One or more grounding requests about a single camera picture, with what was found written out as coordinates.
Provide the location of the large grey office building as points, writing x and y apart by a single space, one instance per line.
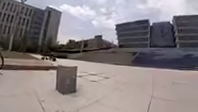
15 22

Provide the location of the group of people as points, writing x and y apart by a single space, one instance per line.
49 58

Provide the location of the long low concrete wall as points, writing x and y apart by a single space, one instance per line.
153 57

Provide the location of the low distant building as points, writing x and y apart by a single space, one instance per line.
91 43

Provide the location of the low concrete ledge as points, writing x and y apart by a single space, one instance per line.
22 66

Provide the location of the grey concrete block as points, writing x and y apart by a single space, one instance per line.
66 79

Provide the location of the tiered grey building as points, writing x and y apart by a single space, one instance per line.
162 33

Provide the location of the trees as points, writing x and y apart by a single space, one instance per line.
24 44

